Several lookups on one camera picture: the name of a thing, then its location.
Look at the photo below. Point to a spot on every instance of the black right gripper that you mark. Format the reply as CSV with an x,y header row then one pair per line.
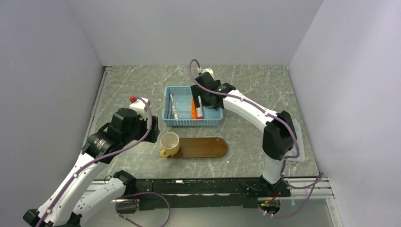
x,y
196,91

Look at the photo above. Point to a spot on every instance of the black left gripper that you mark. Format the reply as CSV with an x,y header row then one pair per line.
x,y
155,131

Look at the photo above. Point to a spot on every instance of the yellow ceramic mug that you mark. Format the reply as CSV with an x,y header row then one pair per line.
x,y
170,143

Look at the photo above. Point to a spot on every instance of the brown oval wooden tray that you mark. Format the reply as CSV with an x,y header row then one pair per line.
x,y
211,147

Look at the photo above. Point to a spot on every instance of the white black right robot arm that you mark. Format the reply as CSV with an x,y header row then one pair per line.
x,y
278,130

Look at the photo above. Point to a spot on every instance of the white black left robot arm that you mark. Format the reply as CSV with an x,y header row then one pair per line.
x,y
66,207

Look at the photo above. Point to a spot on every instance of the light blue plastic basket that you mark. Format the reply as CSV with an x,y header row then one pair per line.
x,y
212,117

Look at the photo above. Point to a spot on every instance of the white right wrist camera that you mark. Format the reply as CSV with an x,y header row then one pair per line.
x,y
208,70

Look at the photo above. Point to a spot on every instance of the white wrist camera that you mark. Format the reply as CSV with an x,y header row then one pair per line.
x,y
139,106
208,70

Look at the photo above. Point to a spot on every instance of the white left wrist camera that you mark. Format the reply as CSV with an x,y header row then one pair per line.
x,y
139,106

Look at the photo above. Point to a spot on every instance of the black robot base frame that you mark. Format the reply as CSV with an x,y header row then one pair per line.
x,y
245,192

